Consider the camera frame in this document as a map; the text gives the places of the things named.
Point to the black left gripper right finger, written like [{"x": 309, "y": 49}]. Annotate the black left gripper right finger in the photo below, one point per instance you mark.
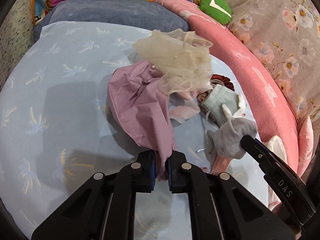
[{"x": 220, "y": 207}]

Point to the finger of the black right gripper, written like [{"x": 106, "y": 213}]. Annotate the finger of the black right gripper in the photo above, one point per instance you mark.
[{"x": 290, "y": 189}]

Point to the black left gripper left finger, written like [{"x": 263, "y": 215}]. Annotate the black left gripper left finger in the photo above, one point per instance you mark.
[{"x": 104, "y": 206}]

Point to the grey sock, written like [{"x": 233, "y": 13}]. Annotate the grey sock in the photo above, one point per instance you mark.
[{"x": 225, "y": 141}]

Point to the mauve purple cloth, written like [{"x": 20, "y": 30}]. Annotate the mauve purple cloth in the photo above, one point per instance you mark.
[{"x": 142, "y": 110}]

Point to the cream tulle mesh fabric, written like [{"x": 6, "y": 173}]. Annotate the cream tulle mesh fabric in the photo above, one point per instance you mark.
[{"x": 182, "y": 58}]

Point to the dark red velvet scrunchie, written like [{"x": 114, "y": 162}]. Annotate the dark red velvet scrunchie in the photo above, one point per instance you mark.
[{"x": 217, "y": 79}]

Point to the white lined trash bin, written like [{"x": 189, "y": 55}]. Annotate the white lined trash bin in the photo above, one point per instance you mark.
[{"x": 275, "y": 144}]

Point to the small pink printed pillow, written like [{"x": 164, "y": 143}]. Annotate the small pink printed pillow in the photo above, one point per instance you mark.
[{"x": 305, "y": 146}]

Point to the pink blanket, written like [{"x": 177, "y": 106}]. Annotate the pink blanket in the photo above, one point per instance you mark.
[{"x": 270, "y": 109}]

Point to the pink striped cloth piece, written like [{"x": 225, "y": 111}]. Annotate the pink striped cloth piece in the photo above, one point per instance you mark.
[{"x": 183, "y": 113}]

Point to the light green fabric pouch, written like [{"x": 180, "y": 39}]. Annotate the light green fabric pouch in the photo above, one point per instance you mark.
[{"x": 221, "y": 103}]

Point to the grey floral quilt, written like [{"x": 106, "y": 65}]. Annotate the grey floral quilt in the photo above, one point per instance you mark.
[{"x": 284, "y": 36}]

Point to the speckled mattress edge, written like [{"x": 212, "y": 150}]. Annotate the speckled mattress edge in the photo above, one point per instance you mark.
[{"x": 16, "y": 37}]

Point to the blue-grey plush cushion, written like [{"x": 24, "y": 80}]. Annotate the blue-grey plush cushion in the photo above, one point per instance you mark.
[{"x": 136, "y": 13}]

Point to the green plush toy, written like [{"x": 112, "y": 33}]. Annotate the green plush toy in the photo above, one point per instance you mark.
[{"x": 219, "y": 10}]

